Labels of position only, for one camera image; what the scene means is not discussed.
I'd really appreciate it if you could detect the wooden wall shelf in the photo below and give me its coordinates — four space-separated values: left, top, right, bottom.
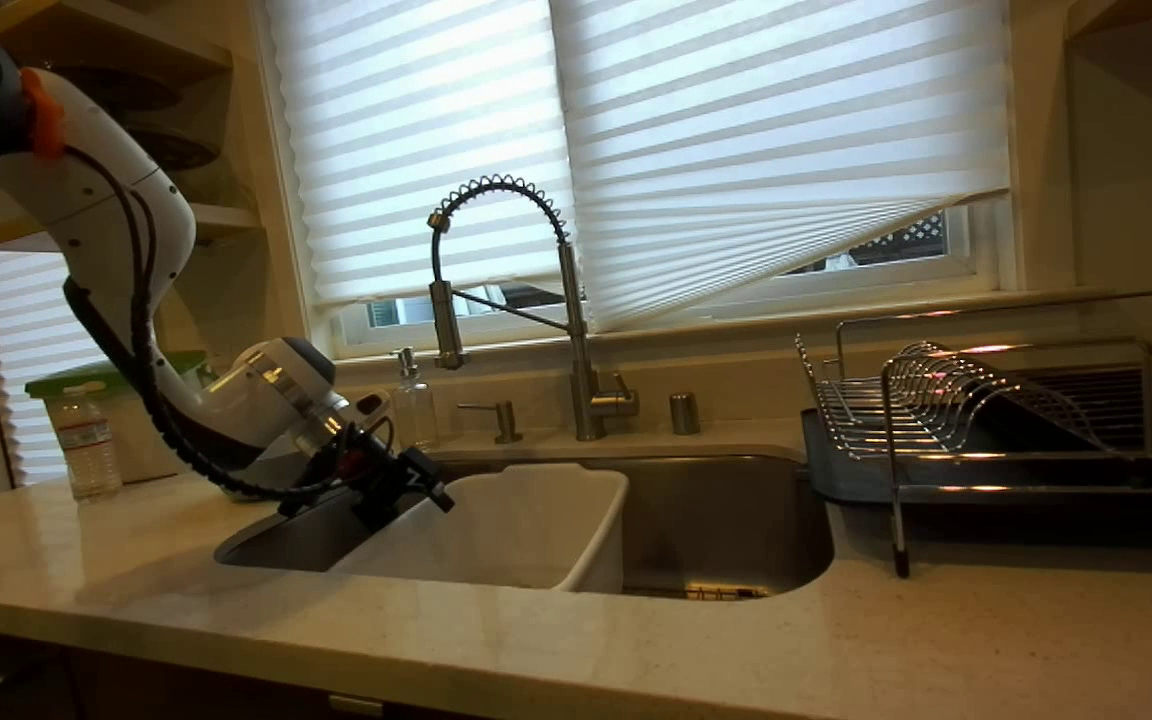
0 0 269 261

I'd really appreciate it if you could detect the black dish rack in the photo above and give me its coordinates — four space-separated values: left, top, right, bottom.
791 333 1152 585

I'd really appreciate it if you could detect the stainless steel sink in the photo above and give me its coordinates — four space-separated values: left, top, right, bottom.
212 444 841 605

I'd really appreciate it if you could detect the orange strap on arm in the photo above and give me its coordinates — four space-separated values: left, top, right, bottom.
17 65 67 159

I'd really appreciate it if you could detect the white plastic dish tub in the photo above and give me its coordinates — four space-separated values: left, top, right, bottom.
329 459 637 596

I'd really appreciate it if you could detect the chrome spring faucet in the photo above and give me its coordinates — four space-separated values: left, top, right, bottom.
424 170 643 444

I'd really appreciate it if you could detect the white window frame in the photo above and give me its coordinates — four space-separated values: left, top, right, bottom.
315 197 1025 358

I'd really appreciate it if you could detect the small metal counter button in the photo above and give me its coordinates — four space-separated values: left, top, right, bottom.
490 396 527 448

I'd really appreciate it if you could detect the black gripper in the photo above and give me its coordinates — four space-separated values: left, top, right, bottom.
311 416 460 528

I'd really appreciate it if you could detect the clear soap dispenser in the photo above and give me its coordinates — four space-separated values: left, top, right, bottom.
393 342 444 452

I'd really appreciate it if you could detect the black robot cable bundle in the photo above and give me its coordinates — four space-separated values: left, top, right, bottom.
56 138 355 519

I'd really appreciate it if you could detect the clear water bottle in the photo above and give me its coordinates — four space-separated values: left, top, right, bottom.
52 387 129 505

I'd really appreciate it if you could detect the clear plastic container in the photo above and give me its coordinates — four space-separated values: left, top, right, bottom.
39 384 207 489

